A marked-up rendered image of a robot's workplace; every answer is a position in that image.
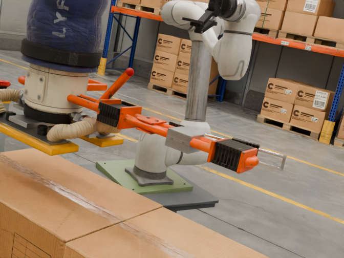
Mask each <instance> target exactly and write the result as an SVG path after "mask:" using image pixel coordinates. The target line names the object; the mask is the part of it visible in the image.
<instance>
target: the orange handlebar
mask: <svg viewBox="0 0 344 258"><path fill-rule="evenodd" d="M25 79H26V76H20V77H19V78H18V82H19V83H21V84H23V85H25ZM107 87H108V85H107V84H106V83H103V82H100V81H96V80H93V79H90V78H89V81H88V87H87V91H106V90H107ZM80 97H83V98H86V99H89V100H92V101H95V102H96V101H97V99H95V98H92V97H89V96H86V95H83V94H80ZM80 97H78V96H75V95H72V94H70V95H69V96H67V100H68V101H69V102H71V103H74V104H77V105H79V106H82V107H84V108H87V109H90V110H93V111H96V112H97V111H98V105H99V104H97V103H94V102H92V101H89V100H86V99H83V98H80ZM123 120H124V122H125V123H128V124H131V125H134V126H136V127H137V128H136V129H137V130H140V131H142V132H145V133H148V134H150V135H151V134H157V135H160V136H163V137H166V136H167V131H168V128H172V127H174V126H172V125H169V124H166V123H167V121H164V120H161V119H158V118H155V117H153V116H151V117H145V116H143V115H140V114H135V115H134V116H131V115H128V114H127V115H125V116H124V119H123ZM212 141H213V140H211V139H208V138H205V137H201V138H200V139H199V140H198V139H195V138H193V139H192V140H191V141H190V146H191V147H193V148H196V149H198V150H201V151H203V152H206V153H209V150H210V145H211V142H212ZM258 163H259V159H258V157H257V156H255V155H254V156H252V157H248V158H247V159H246V160H245V164H244V165H245V167H255V166H257V165H258Z"/></svg>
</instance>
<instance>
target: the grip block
mask: <svg viewBox="0 0 344 258"><path fill-rule="evenodd" d="M141 111H142V106H137V105H134V104H131V103H128V102H125V101H122V102H121V99H100V100H99V105H98V111H97V118H96V121H100V122H102V123H105V124H107V125H110V126H113V127H117V125H118V127H117V129H119V130H121V129H126V128H135V127H136V126H134V125H131V124H128V123H125V122H124V120H123V119H124V116H125V115H127V114H128V115H131V116H134V115H135V114H140V115H141Z"/></svg>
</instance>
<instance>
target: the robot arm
mask: <svg viewBox="0 0 344 258"><path fill-rule="evenodd" d="M260 17H261V8H260V6H259V4H258V3H257V2H256V1H255V0H209V3H208V4H207V3H202V2H192V1H180V0H175V1H169V2H167V3H166V4H165V5H164V6H163V7H162V10H161V18H162V20H163V21H164V22H165V23H166V24H168V25H174V26H175V27H178V28H181V29H184V30H188V32H189V37H190V40H191V41H192V45H191V56H190V66H189V77H188V87H187V97H186V108H185V118H184V120H182V121H181V122H180V125H183V126H185V128H188V129H191V130H194V131H197V132H199V133H202V134H204V137H205V138H208V139H211V140H214V141H215V140H216V139H214V138H210V137H207V136H205V134H206V133H208V134H211V130H210V126H209V124H208V123H207V122H205V118H206V109H207V98H208V88H209V78H210V69H211V60H212V56H213V57H214V60H215V61H216V63H217V65H218V71H219V74H220V76H221V77H222V78H223V79H225V80H240V79H241V78H242V77H243V76H244V75H245V73H246V71H247V68H248V65H249V61H250V56H251V49H252V34H253V30H254V27H255V25H256V23H257V22H258V21H259V19H260ZM221 34H223V37H222V38H221V39H219V40H218V36H219V35H221ZM165 141H166V137H163V136H160V135H157V134H151V135H150V134H148V133H145V132H142V133H141V135H140V138H139V141H138V145H137V150H136V158H135V165H134V167H126V168H125V170H124V171H125V172H127V173H128V174H129V175H130V176H131V177H132V178H133V179H134V180H135V181H136V182H137V183H138V185H139V186H141V187H145V186H151V185H173V184H174V181H173V180H172V179H170V178H169V177H168V176H167V175H166V172H167V167H168V166H171V165H174V164H178V165H200V164H204V163H207V158H208V154H209V153H206V152H203V151H199V152H195V153H191V154H186V153H184V152H181V151H179V150H176V149H173V148H171V147H168V146H166V145H165Z"/></svg>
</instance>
